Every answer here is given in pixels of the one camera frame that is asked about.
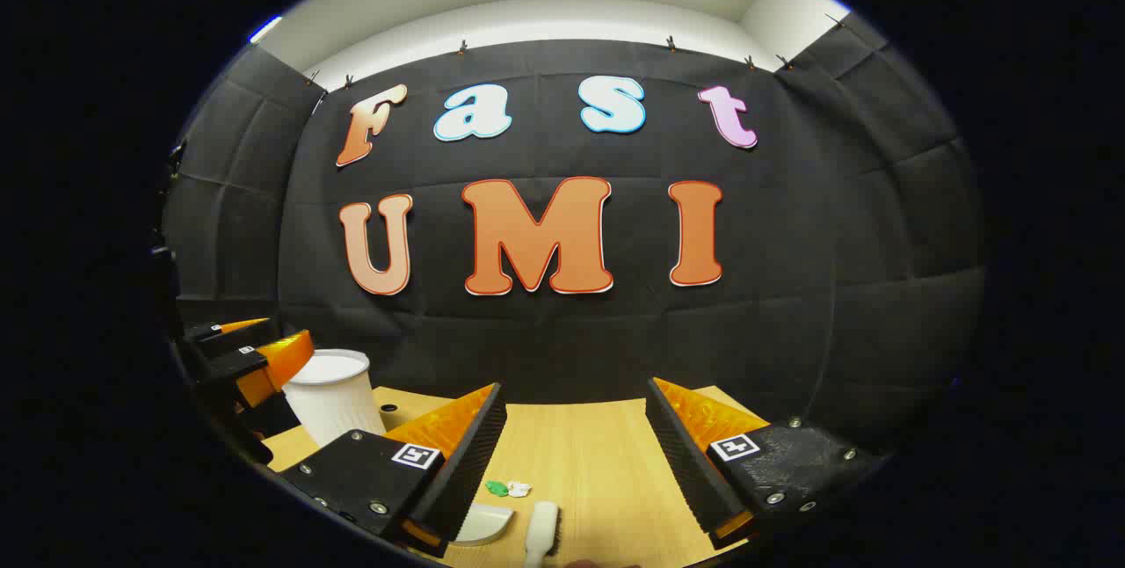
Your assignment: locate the white ribbed garbage bin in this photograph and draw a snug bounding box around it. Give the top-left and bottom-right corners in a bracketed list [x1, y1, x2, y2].
[281, 348, 388, 448]

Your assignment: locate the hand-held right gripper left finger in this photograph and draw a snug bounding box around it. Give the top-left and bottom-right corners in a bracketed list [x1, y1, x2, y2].
[279, 382, 509, 558]

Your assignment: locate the small grey broom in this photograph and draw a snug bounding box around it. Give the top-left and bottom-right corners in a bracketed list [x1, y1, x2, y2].
[524, 500, 563, 568]

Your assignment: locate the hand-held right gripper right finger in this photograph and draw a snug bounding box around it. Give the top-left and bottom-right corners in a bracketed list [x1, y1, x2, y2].
[646, 377, 884, 551]

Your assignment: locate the grey plastic dustpan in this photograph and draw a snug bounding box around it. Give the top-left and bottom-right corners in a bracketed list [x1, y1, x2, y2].
[453, 502, 515, 548]

